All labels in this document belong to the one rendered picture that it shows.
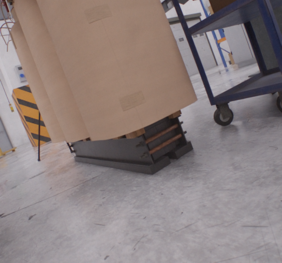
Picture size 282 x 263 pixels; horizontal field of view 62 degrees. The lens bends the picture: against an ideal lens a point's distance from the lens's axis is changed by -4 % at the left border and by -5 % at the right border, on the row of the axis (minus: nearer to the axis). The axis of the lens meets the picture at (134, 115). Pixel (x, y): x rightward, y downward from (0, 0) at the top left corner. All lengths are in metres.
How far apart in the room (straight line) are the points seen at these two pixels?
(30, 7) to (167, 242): 1.24
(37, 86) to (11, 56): 4.87
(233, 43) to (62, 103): 5.32
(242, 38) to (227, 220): 5.67
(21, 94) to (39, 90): 4.62
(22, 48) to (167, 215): 1.48
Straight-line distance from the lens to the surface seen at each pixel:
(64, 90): 1.29
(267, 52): 3.16
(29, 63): 1.79
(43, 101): 1.74
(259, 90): 1.17
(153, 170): 1.00
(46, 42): 1.34
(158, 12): 1.05
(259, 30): 3.17
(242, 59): 6.20
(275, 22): 1.10
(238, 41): 6.17
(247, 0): 1.13
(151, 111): 0.88
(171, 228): 0.63
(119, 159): 1.26
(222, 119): 1.33
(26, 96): 6.37
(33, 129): 6.28
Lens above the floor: 0.33
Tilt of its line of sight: 5 degrees down
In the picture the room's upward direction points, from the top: 21 degrees counter-clockwise
